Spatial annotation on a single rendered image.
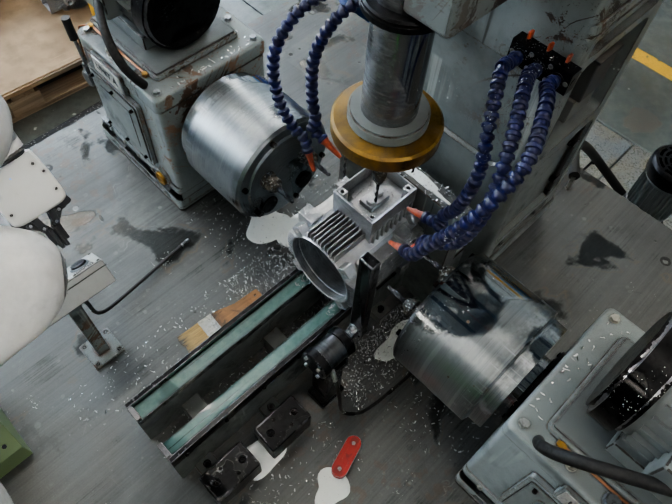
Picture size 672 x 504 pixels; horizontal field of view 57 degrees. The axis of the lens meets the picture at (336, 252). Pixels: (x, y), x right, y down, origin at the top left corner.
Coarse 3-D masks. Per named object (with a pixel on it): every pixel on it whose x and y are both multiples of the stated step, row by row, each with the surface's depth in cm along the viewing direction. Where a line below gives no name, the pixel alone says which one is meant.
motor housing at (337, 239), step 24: (336, 216) 115; (288, 240) 123; (312, 240) 114; (336, 240) 113; (360, 240) 114; (384, 240) 117; (312, 264) 127; (336, 264) 112; (384, 264) 117; (336, 288) 125
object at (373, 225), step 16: (368, 176) 119; (400, 176) 116; (336, 192) 113; (352, 192) 117; (368, 192) 116; (384, 192) 116; (400, 192) 117; (336, 208) 116; (352, 208) 112; (368, 208) 114; (400, 208) 115; (368, 224) 111; (384, 224) 114; (368, 240) 115
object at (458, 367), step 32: (480, 256) 107; (448, 288) 102; (480, 288) 101; (512, 288) 103; (416, 320) 102; (448, 320) 100; (480, 320) 99; (512, 320) 99; (544, 320) 100; (416, 352) 104; (448, 352) 100; (480, 352) 98; (512, 352) 96; (544, 352) 97; (448, 384) 102; (480, 384) 98; (512, 384) 97; (480, 416) 102
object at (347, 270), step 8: (416, 208) 118; (408, 216) 118; (296, 224) 117; (304, 224) 115; (296, 232) 116; (304, 232) 116; (296, 264) 127; (344, 264) 112; (352, 264) 112; (344, 272) 111; (352, 272) 112; (344, 304) 121
